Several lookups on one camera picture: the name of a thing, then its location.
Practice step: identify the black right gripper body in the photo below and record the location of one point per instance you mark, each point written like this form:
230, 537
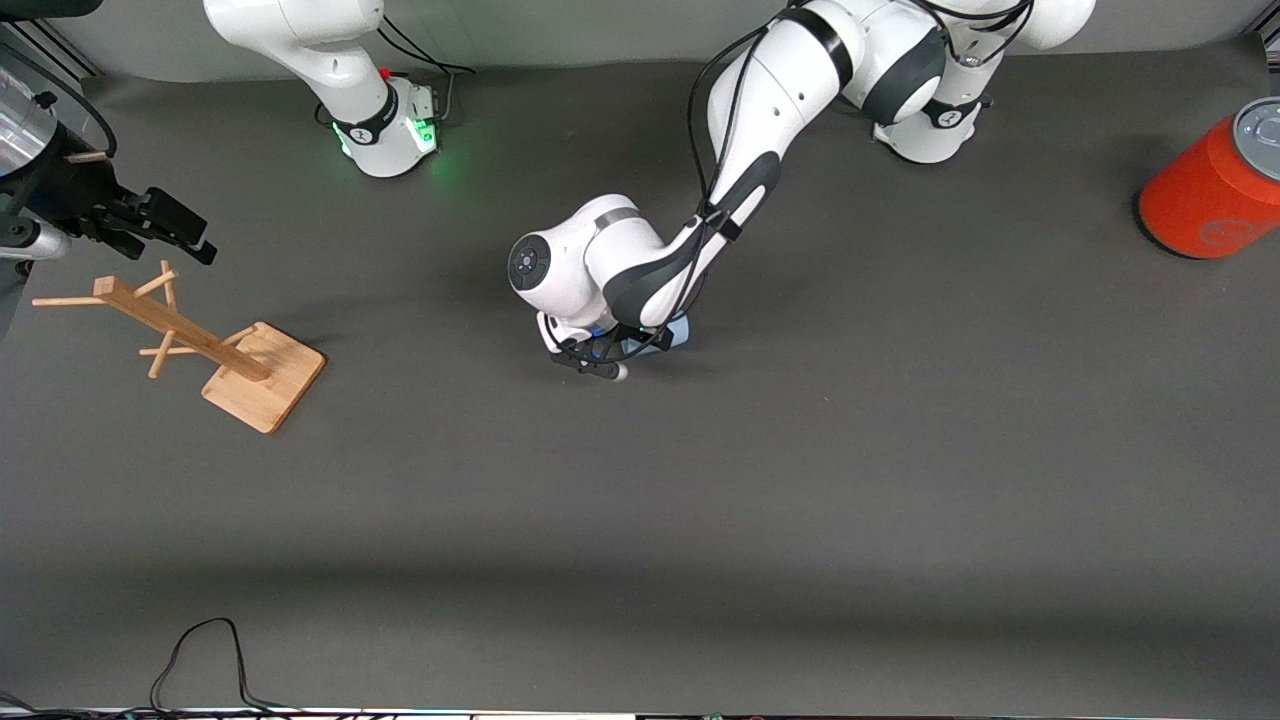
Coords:
72, 193

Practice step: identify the light blue cup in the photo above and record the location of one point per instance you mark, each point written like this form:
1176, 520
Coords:
678, 330

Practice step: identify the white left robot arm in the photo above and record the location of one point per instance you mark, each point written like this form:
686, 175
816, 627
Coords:
780, 110

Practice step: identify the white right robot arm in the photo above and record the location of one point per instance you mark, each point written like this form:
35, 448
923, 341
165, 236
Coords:
330, 60

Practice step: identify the wooden cup stand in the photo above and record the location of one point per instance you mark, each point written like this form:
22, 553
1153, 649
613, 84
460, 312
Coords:
250, 375

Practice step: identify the orange cylinder with grey lid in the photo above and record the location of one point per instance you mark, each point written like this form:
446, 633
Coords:
1200, 190

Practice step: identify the aluminium frame rail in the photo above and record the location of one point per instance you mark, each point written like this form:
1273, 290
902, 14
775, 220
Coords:
60, 50
1270, 40

